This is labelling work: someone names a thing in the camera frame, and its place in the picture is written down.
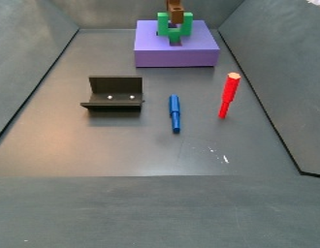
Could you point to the brown T-shaped block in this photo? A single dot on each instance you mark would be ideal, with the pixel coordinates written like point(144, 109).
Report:
point(175, 11)

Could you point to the purple base board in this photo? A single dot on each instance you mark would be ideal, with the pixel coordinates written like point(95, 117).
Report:
point(198, 50)

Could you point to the blue peg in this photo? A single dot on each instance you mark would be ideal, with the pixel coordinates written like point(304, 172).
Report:
point(174, 112)

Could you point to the red peg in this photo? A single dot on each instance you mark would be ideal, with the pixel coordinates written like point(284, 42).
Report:
point(229, 92)

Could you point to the green U-shaped block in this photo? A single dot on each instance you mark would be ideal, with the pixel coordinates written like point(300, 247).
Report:
point(174, 31)

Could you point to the black angle bracket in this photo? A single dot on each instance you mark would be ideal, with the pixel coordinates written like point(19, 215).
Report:
point(115, 92)

